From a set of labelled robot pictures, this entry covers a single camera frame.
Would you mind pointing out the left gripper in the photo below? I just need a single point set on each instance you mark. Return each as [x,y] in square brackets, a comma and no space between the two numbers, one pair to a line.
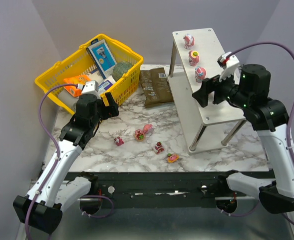
[109,109]

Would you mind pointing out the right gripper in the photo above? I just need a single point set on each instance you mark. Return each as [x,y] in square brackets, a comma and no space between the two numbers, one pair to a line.
[217,90]

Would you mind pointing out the pink toy blue bow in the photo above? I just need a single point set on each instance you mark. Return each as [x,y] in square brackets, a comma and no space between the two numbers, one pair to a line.
[200,74]

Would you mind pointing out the pink bear strawberry toy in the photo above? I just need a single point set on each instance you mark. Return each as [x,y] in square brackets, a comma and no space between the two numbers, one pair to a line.
[139,135]

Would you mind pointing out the pink toy yellow top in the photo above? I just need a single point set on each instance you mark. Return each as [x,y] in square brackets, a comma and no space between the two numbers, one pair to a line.
[194,58]

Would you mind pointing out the pink white bunny toy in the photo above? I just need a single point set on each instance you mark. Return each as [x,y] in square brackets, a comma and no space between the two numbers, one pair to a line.
[189,41]

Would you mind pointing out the red strawberry cake toy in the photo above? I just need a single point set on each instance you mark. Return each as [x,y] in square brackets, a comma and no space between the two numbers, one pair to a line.
[158,148]

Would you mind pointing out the pink toy orange plate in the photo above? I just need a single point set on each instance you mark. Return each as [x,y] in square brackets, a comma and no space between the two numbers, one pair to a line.
[171,158]

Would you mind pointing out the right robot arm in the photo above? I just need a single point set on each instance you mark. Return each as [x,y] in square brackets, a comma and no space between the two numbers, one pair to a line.
[269,118]

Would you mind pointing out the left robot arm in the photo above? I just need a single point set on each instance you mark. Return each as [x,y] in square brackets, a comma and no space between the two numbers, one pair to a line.
[43,205]

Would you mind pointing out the white metal shelf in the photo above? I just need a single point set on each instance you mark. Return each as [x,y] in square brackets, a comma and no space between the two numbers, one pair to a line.
[206,125]

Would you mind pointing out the purple white box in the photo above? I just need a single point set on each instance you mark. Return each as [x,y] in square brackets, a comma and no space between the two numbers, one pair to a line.
[105,85]

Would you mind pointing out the pink cake toy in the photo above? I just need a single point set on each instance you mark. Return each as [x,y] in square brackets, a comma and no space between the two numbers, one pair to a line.
[118,141]

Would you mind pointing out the white box in basket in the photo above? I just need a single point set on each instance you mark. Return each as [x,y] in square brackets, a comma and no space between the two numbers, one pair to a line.
[95,76]

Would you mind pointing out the orange snack box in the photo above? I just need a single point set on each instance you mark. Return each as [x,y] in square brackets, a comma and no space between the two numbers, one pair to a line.
[76,80]

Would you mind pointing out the grey paper roll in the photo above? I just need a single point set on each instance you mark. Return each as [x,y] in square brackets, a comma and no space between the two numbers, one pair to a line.
[65,97]

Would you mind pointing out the green round melon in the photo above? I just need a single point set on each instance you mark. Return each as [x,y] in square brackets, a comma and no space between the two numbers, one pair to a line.
[120,69]

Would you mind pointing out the brown snack bag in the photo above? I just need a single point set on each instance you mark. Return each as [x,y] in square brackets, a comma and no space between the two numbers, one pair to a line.
[155,87]

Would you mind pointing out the blue razor package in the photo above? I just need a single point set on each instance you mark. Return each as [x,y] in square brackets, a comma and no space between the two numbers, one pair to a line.
[102,57]

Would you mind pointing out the yellow plastic basket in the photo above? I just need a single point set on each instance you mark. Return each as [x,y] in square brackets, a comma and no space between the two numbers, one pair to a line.
[80,63]

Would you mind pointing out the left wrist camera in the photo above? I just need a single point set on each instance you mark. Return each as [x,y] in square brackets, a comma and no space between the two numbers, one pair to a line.
[89,91]

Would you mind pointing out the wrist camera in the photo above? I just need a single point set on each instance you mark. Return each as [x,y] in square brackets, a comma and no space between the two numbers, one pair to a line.
[227,66]
[89,91]

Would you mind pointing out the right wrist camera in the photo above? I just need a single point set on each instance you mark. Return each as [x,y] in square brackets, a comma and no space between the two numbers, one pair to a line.
[227,66]

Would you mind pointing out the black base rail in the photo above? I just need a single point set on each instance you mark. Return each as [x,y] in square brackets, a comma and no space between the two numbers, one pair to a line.
[161,189]

